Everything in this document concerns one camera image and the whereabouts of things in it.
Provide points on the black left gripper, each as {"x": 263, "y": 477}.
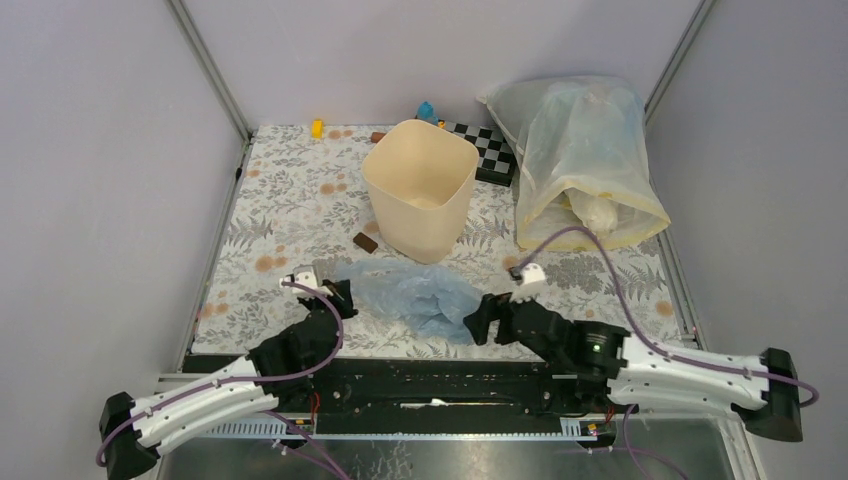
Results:
{"x": 341, "y": 290}

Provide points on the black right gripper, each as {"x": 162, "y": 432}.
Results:
{"x": 491, "y": 308}

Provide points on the blue plastic trash bag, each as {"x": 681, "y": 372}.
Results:
{"x": 432, "y": 300}

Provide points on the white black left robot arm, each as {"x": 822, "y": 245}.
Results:
{"x": 136, "y": 432}

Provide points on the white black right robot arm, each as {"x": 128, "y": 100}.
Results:
{"x": 761, "y": 391}

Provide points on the beige plastic trash bin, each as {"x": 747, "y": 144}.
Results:
{"x": 420, "y": 180}

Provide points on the small brown block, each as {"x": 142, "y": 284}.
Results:
{"x": 364, "y": 242}

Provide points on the white crumpled bag inside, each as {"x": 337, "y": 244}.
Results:
{"x": 599, "y": 215}

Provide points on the black white checkerboard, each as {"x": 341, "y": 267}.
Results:
{"x": 497, "y": 162}

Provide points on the yellow toy block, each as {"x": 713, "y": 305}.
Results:
{"x": 317, "y": 129}

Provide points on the large translucent yellow bag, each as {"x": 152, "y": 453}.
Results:
{"x": 582, "y": 132}

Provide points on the blue toy figure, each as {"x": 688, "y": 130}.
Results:
{"x": 426, "y": 112}

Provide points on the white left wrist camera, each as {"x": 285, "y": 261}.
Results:
{"x": 303, "y": 282}

